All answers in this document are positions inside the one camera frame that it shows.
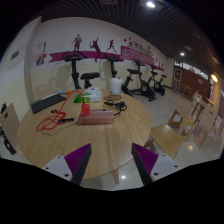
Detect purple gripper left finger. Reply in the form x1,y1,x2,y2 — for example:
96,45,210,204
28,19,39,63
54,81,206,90
43,144,92,185

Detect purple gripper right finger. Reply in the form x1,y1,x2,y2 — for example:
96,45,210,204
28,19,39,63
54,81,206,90
131,143,181,185

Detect red charger plug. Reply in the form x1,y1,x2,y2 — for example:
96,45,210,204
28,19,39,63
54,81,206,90
81,104,90,116

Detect wooden chair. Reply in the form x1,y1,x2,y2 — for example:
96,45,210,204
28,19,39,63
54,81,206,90
194,103,224,151
145,110,195,157

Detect round wooden table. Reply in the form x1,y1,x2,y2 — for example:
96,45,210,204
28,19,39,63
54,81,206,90
18,94,151,181

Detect black clip connector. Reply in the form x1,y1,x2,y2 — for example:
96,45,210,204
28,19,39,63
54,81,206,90
58,118,74,124

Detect pink power strip box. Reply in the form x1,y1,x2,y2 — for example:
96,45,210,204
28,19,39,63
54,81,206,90
79,109,114,125

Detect wooden chair far right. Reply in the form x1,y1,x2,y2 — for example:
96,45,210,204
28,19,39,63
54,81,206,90
194,103,224,151

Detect green packet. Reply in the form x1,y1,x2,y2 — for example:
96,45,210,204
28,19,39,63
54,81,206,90
73,94,83,103

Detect black laptop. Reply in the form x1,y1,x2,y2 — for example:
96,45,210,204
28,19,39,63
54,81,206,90
31,93,65,114

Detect white tissue pack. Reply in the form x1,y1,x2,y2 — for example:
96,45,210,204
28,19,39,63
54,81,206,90
83,87,102,102

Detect black exercise bike far right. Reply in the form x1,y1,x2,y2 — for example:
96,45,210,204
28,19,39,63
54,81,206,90
148,66,166,96

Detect black exercise bike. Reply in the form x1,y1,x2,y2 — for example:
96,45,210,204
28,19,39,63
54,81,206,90
63,51,100,89
148,66,166,96
104,53,123,78
122,59,156,101

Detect black exercise bike left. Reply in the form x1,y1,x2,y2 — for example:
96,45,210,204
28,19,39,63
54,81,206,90
63,51,100,89

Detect white cylindrical container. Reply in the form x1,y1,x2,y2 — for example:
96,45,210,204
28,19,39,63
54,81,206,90
110,78,122,95

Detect black exercise bike middle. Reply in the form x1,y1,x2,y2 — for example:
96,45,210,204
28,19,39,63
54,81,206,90
104,53,123,78

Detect red charger cable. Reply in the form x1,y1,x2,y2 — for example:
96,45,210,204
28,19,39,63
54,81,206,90
35,89,84,133

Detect black cable bundle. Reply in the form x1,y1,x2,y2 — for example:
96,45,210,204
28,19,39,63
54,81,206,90
103,99,128,117

